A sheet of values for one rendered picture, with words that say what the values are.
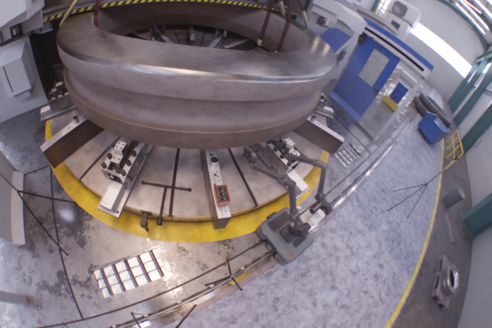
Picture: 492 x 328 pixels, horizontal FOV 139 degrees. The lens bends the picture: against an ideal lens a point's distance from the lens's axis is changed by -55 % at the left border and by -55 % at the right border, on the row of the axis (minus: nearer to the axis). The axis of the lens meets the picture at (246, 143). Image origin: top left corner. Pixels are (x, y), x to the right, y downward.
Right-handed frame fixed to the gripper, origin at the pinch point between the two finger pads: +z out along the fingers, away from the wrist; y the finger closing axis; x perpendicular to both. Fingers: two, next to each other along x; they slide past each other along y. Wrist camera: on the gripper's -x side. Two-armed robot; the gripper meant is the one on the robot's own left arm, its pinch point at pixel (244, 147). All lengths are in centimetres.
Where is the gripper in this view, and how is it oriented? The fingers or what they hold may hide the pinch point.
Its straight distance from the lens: 218.0
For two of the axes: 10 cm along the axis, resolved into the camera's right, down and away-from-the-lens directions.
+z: -3.6, -7.5, 5.5
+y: -9.0, 1.2, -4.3
